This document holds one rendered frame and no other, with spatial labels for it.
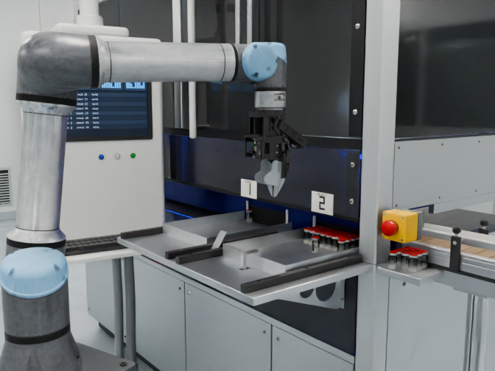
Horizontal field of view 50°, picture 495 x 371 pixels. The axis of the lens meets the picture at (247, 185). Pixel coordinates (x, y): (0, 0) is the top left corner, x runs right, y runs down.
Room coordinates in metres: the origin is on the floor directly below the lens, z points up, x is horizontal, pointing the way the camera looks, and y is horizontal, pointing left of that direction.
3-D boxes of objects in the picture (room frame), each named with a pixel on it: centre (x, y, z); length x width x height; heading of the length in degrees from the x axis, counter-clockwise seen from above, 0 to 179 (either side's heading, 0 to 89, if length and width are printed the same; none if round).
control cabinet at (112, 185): (2.02, 0.59, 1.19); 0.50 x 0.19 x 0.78; 119
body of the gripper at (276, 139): (1.27, -0.05, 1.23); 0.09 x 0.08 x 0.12; 128
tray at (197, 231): (1.71, 0.07, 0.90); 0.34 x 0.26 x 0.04; 128
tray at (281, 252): (1.44, -0.14, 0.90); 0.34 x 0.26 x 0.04; 128
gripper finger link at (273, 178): (1.26, -0.06, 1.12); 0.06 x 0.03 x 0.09; 128
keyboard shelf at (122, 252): (1.85, 0.52, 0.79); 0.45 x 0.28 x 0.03; 119
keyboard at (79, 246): (1.82, 0.50, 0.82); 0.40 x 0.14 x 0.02; 119
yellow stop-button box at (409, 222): (1.32, -0.39, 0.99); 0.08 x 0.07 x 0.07; 128
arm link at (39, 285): (0.95, 0.40, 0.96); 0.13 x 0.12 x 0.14; 23
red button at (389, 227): (1.29, -0.36, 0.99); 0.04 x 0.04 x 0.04; 38
